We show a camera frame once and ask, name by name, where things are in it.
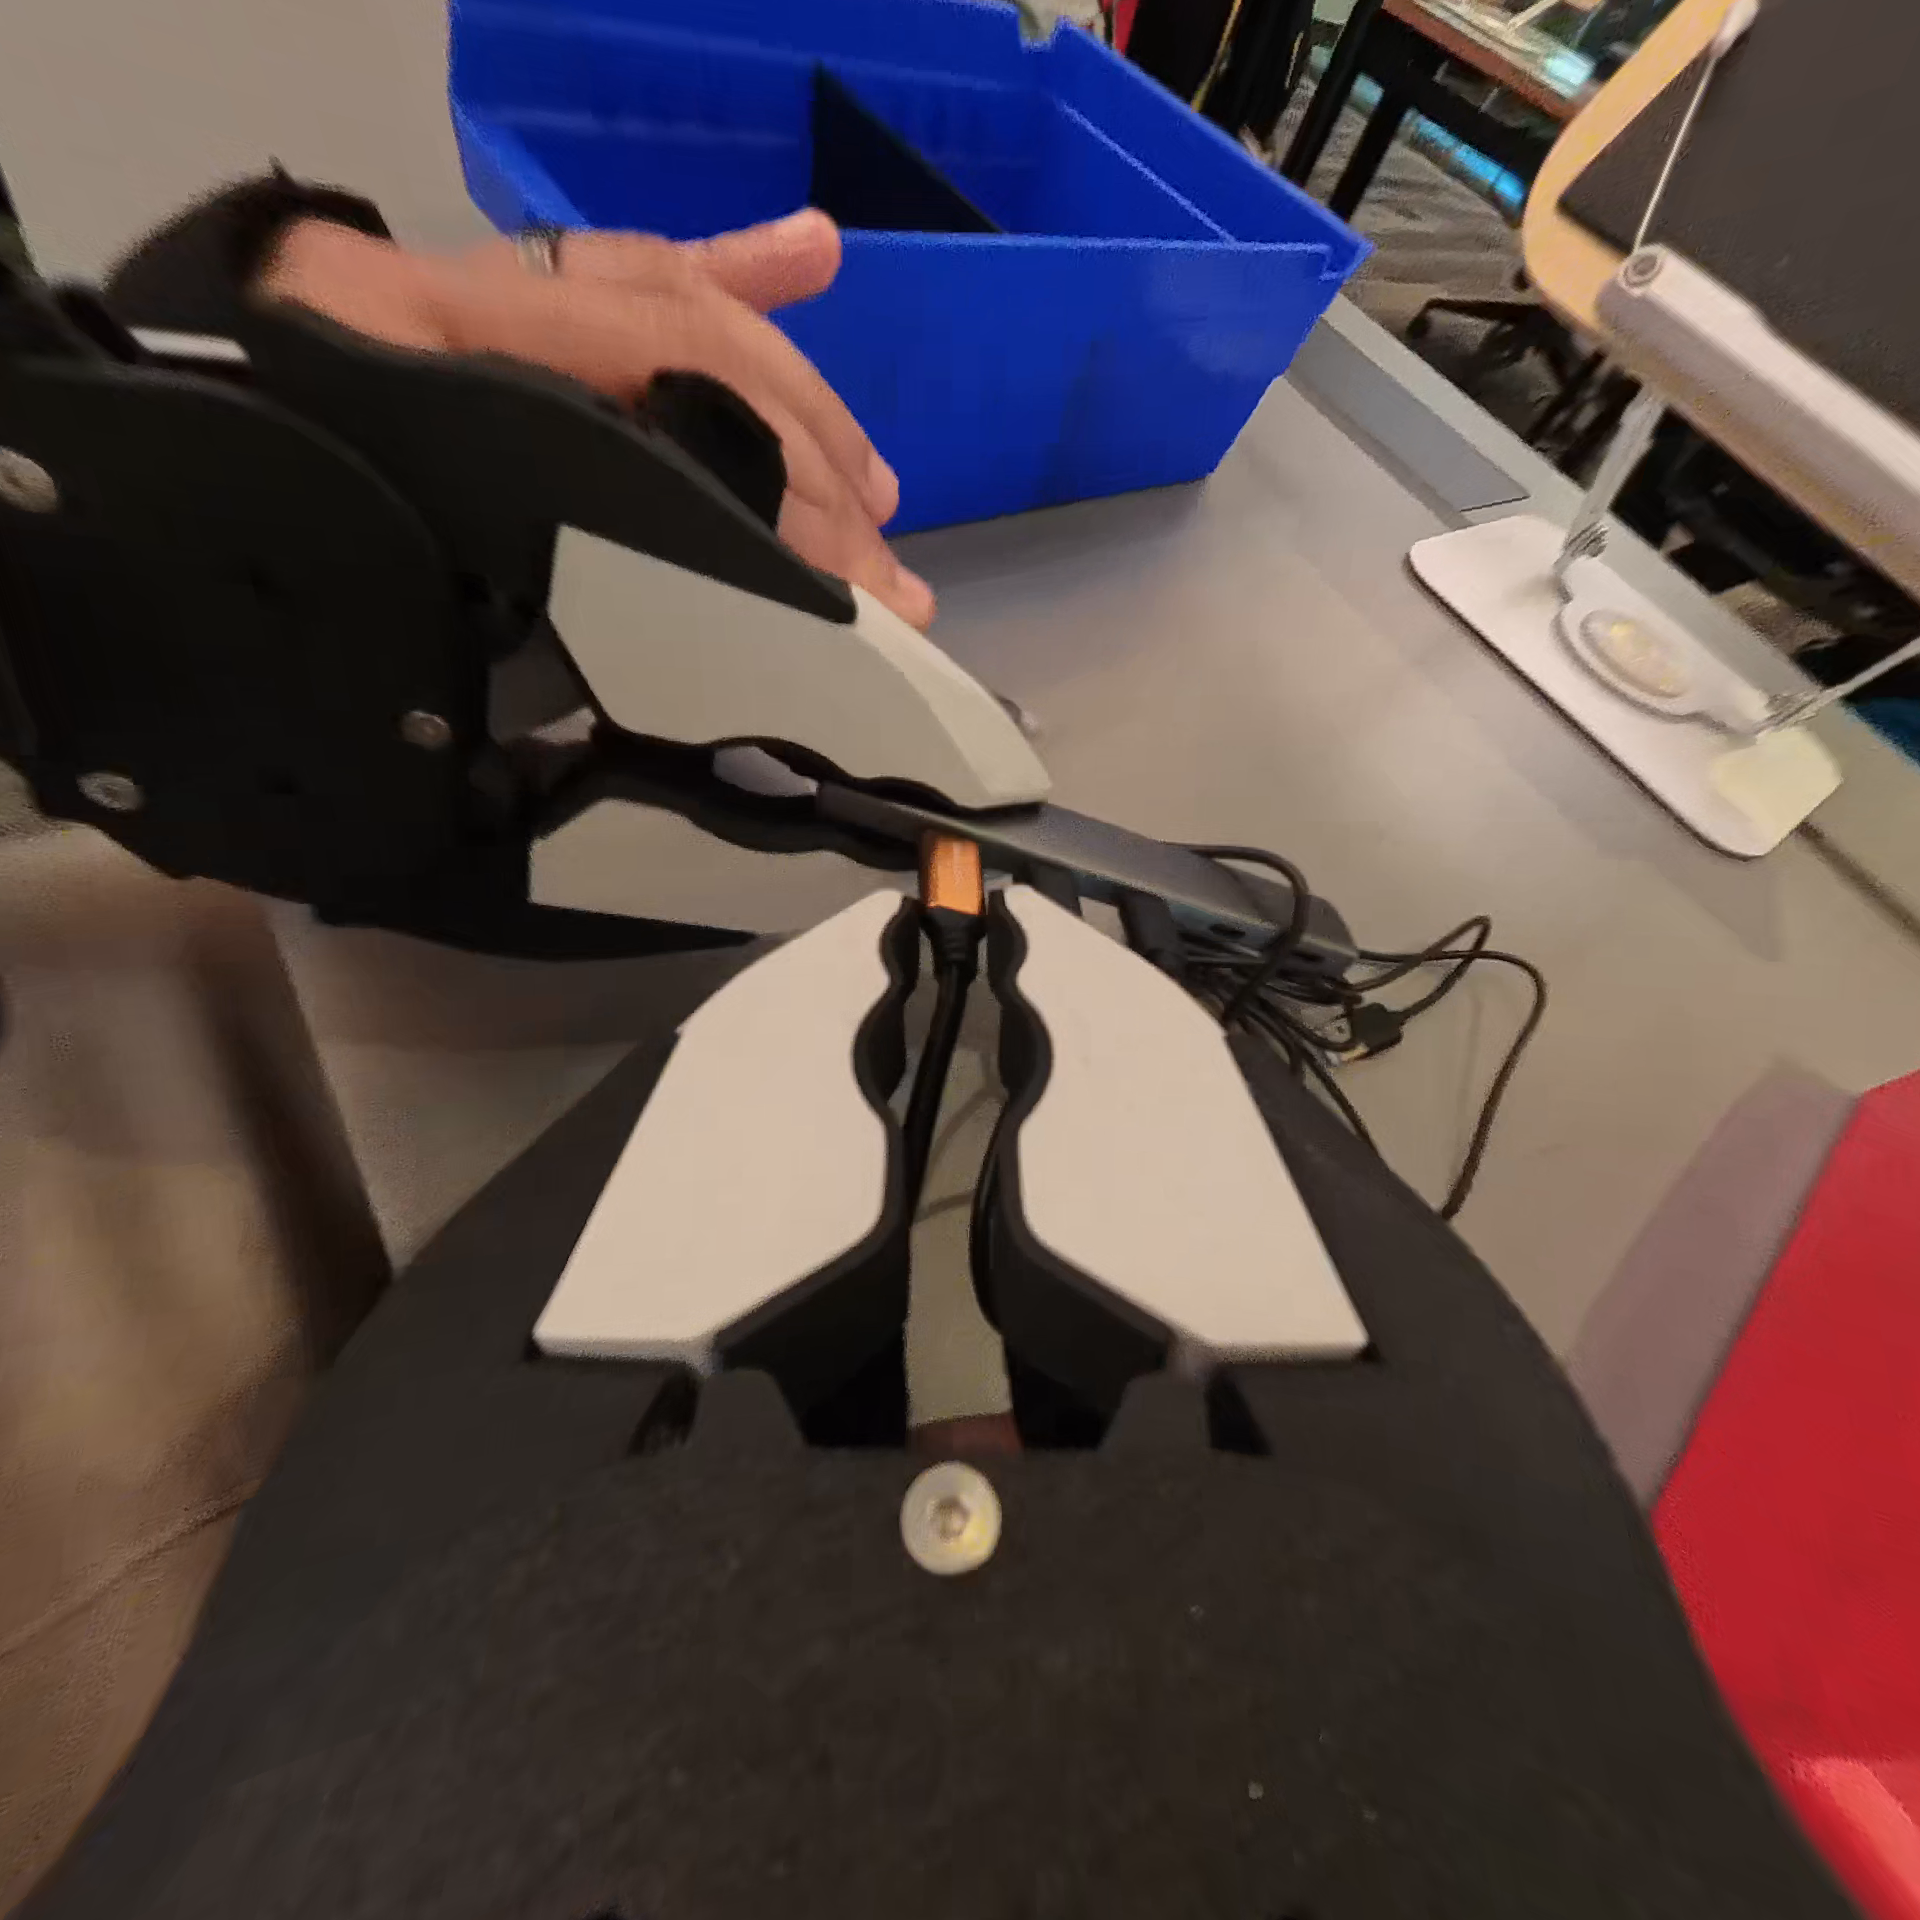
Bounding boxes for blue plastic bin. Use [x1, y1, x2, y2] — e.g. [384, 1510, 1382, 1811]
[448, 0, 1375, 538]

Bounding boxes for black bin divider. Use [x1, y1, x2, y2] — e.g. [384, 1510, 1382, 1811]
[810, 66, 999, 234]

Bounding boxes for wood-framed black board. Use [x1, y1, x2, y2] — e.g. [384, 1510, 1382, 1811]
[1522, 0, 1920, 362]

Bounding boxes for red plastic bin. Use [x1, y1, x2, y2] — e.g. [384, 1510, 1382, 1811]
[1651, 1073, 1920, 1920]

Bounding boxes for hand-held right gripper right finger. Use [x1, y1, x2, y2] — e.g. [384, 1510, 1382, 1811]
[984, 886, 1369, 1450]

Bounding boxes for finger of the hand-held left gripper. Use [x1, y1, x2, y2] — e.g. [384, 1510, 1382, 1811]
[546, 526, 1056, 819]
[526, 802, 905, 943]

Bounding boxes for white folding stand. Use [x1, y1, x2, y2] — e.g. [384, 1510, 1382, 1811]
[1408, 0, 1920, 860]

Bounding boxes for black cable orange plugs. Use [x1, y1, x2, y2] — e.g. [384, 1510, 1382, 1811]
[896, 830, 1003, 1321]

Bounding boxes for black usb cable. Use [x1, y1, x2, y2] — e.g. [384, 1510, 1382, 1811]
[1124, 848, 1548, 1220]

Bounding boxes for dark grey usb hub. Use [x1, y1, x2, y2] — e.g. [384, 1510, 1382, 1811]
[816, 779, 1360, 976]

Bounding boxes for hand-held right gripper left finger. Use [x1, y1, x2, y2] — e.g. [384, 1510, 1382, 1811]
[532, 892, 915, 1446]

